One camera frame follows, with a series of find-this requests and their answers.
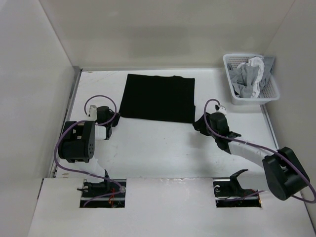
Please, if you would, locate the white tank top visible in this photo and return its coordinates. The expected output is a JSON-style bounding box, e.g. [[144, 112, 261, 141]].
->
[[237, 57, 265, 98]]

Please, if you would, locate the grey tank top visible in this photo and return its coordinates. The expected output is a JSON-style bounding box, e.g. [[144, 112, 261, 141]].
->
[[227, 56, 275, 99]]

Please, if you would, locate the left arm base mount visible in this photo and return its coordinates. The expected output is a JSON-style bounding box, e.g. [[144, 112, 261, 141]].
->
[[77, 181, 126, 208]]

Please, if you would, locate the white plastic laundry basket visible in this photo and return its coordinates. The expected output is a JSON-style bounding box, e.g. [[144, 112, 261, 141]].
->
[[223, 53, 280, 105]]

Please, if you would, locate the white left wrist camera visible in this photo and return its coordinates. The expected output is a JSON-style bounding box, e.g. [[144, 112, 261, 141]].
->
[[88, 105, 97, 120]]

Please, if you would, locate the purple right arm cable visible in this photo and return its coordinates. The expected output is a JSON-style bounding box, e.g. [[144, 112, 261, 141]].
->
[[203, 99, 316, 203]]

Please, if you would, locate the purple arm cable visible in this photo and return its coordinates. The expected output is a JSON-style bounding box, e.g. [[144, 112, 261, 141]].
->
[[203, 99, 316, 203], [53, 95, 124, 208]]

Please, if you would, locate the black tank top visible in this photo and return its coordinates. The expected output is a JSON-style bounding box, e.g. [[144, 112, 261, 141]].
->
[[119, 74, 196, 123]]

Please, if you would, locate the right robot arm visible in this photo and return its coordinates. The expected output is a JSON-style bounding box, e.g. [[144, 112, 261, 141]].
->
[[193, 112, 315, 202]]

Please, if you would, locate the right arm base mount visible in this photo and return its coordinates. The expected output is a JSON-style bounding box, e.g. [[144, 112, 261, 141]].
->
[[213, 169, 261, 208]]

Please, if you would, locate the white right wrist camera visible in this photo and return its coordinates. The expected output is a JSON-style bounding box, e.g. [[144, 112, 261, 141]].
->
[[215, 105, 227, 115]]

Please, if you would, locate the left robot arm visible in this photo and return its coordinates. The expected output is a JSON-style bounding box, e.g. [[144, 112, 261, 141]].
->
[[56, 105, 120, 197]]

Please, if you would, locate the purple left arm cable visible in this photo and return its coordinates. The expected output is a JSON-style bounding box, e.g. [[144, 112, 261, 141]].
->
[[53, 95, 124, 208]]

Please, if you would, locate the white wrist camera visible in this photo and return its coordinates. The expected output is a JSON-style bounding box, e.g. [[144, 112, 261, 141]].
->
[[215, 105, 227, 115], [88, 105, 97, 120]]

